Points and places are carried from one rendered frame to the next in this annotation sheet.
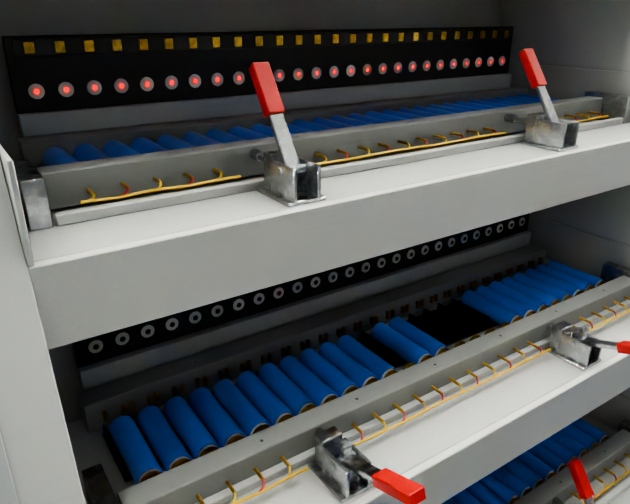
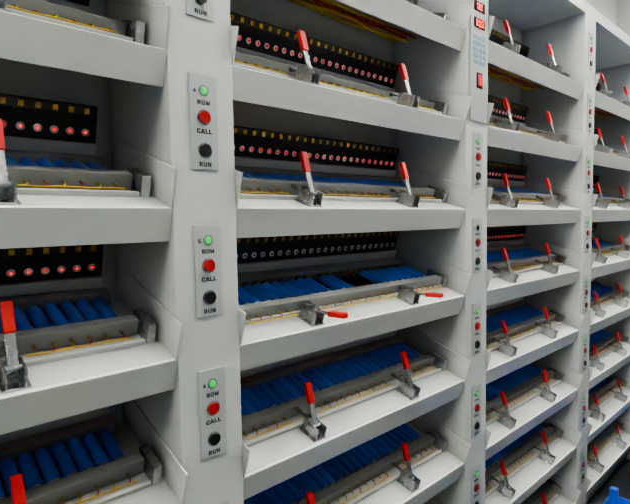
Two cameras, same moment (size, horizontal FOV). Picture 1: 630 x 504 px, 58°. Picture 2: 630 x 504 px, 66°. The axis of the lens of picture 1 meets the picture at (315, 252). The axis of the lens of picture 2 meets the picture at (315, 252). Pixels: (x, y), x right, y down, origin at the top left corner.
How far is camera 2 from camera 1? 0.46 m
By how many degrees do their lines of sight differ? 12
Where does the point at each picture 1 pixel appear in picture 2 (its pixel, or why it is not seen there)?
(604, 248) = (429, 262)
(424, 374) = (344, 292)
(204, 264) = (281, 220)
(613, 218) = (434, 247)
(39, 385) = (232, 247)
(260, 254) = (298, 221)
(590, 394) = (412, 316)
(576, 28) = (427, 155)
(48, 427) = (232, 262)
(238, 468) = (272, 308)
